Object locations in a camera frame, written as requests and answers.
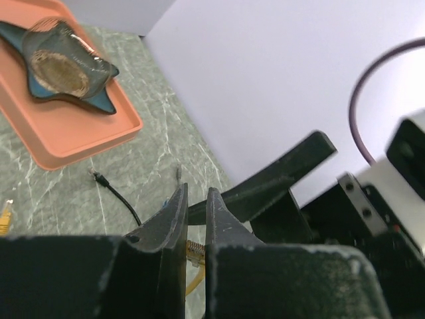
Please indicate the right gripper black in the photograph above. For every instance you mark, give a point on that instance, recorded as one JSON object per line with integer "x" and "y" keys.
{"x": 380, "y": 215}

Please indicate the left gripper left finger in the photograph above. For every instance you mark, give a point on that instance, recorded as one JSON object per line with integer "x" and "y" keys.
{"x": 157, "y": 265}

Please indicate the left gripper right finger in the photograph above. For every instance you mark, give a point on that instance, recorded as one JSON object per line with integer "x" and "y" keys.
{"x": 229, "y": 289}

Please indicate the orange plastic tray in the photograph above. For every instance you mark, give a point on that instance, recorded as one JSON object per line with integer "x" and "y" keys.
{"x": 59, "y": 133}

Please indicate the dark blue star dish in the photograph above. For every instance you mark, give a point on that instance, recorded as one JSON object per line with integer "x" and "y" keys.
{"x": 13, "y": 36}

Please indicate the clear glass bowl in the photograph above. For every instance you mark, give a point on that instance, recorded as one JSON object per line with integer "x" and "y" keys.
{"x": 62, "y": 61}

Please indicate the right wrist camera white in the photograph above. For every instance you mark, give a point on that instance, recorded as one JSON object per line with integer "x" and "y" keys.
{"x": 401, "y": 159}

